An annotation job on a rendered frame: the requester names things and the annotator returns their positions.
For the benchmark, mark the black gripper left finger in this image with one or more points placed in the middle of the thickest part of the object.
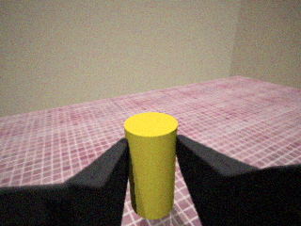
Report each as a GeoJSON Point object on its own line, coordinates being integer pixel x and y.
{"type": "Point", "coordinates": [94, 196]}

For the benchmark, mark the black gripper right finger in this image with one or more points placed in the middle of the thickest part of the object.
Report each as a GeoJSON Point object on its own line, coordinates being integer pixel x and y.
{"type": "Point", "coordinates": [228, 192]}

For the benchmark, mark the yellow tall cylinder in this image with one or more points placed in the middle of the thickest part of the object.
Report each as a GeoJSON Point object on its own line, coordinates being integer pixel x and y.
{"type": "Point", "coordinates": [152, 150]}

